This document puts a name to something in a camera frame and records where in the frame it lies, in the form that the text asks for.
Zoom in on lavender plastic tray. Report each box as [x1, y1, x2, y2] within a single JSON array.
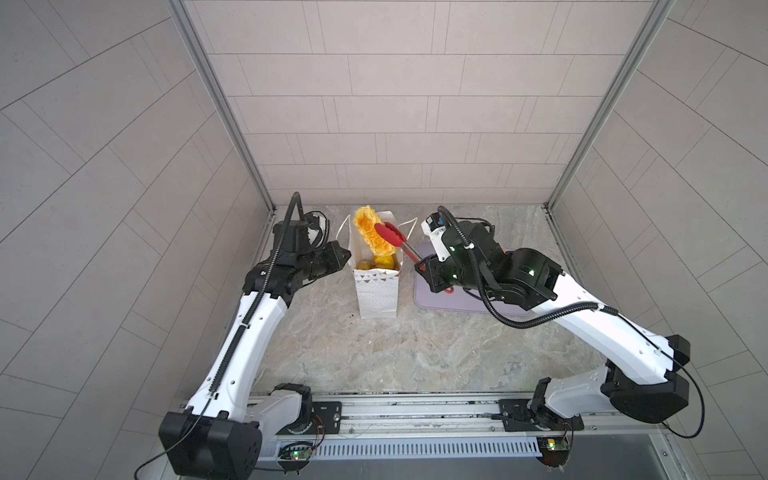
[[414, 275, 528, 319]]

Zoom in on yellow orange cone bread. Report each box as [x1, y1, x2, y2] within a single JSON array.
[[374, 255, 397, 270]]

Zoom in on red steel kitchen tongs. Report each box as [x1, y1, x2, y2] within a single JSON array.
[[374, 222, 422, 264]]

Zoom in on long toasted crust bread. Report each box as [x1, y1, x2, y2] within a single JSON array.
[[353, 206, 396, 257]]

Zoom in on white cartoon animal paper bag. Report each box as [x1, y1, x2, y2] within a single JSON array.
[[342, 210, 415, 319]]

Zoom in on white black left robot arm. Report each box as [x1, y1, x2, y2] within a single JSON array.
[[158, 193, 351, 479]]

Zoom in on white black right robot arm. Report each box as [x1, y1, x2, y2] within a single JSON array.
[[415, 206, 702, 435]]

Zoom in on left green circuit board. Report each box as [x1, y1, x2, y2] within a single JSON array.
[[278, 441, 315, 462]]

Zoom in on green circuit board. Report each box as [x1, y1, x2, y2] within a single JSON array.
[[278, 441, 315, 462], [536, 436, 571, 468]]

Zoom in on right green circuit board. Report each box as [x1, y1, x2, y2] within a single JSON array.
[[536, 436, 571, 468]]

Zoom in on aluminium left corner profile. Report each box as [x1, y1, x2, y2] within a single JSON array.
[[167, 0, 276, 212]]

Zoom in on aluminium corner profile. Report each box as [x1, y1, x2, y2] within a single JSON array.
[[547, 0, 676, 208], [167, 0, 276, 212]]

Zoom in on aluminium right corner profile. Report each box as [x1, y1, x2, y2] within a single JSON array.
[[547, 0, 676, 208]]

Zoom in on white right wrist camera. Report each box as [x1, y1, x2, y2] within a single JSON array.
[[421, 212, 450, 262]]

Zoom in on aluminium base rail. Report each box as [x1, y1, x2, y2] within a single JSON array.
[[256, 392, 657, 471]]

